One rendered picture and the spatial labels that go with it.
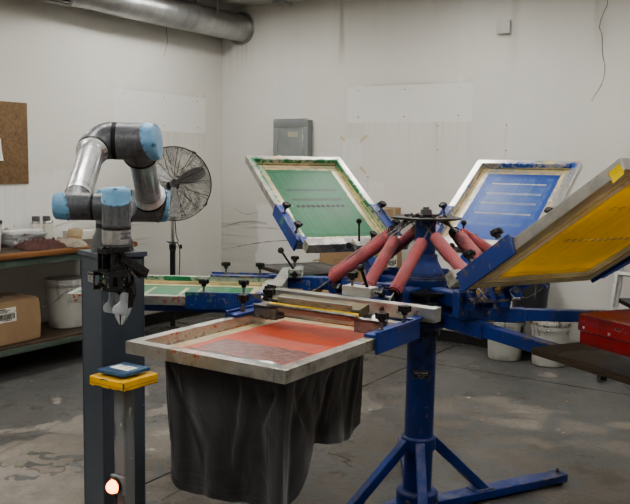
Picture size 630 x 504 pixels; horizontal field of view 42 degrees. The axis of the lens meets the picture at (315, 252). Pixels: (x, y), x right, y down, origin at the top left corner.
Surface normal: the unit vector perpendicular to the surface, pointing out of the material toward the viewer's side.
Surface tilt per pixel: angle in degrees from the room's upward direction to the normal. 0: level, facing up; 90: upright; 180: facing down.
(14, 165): 90
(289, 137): 90
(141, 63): 90
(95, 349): 90
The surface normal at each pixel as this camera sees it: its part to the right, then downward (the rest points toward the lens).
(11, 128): 0.84, 0.07
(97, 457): -0.77, 0.06
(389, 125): -0.54, 0.08
